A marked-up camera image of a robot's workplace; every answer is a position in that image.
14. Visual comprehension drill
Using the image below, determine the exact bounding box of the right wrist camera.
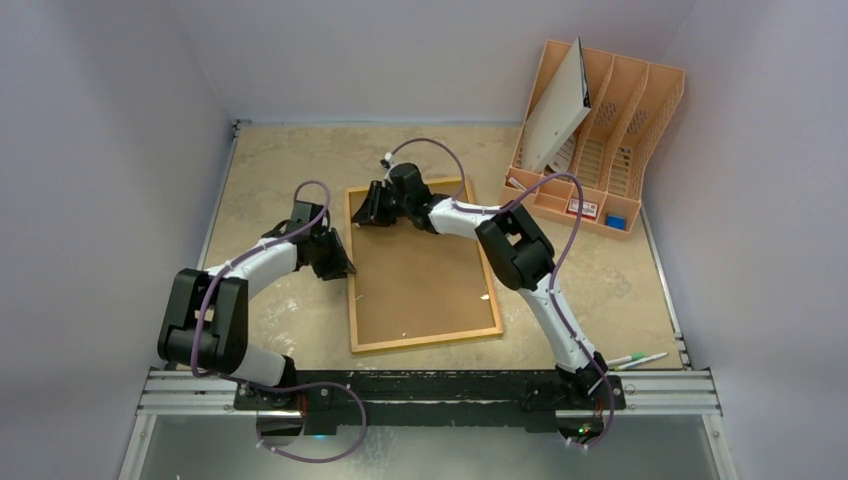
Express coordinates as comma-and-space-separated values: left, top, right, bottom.
379, 152, 395, 170

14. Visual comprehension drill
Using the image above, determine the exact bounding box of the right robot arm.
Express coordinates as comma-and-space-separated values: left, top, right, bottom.
351, 163, 613, 407

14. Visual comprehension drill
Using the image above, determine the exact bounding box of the white pen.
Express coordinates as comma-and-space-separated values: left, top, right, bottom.
615, 352, 668, 371

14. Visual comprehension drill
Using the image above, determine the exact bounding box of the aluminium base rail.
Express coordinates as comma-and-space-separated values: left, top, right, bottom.
138, 370, 721, 439

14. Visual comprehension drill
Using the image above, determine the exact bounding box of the peach desk organizer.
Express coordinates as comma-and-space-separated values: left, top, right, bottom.
500, 46, 685, 240

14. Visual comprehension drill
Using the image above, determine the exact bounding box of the brown backing board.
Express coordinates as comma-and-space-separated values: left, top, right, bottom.
349, 185, 498, 347

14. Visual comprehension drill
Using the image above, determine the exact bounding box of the purple cable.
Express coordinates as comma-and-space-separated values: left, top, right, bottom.
190, 180, 369, 465
387, 137, 617, 452

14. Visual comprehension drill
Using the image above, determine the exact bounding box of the red white small box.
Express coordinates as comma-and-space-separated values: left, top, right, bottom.
566, 198, 599, 221

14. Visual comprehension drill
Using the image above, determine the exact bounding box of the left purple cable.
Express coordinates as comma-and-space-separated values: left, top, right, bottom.
190, 180, 369, 465

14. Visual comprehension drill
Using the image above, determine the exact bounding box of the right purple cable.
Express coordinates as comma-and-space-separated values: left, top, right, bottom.
387, 137, 617, 452

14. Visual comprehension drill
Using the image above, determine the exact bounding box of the green capped marker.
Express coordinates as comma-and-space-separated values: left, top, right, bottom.
607, 353, 645, 367

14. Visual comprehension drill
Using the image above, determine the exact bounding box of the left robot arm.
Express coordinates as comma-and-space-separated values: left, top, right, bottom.
157, 201, 356, 409

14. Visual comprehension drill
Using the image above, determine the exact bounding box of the yellow wooden picture frame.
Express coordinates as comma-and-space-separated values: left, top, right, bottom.
343, 176, 505, 356

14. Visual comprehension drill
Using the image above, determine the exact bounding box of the blue small box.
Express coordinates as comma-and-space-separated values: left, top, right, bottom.
605, 214, 627, 231

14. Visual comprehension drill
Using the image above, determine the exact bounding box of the white eraser in organizer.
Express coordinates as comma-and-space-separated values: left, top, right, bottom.
505, 176, 526, 192

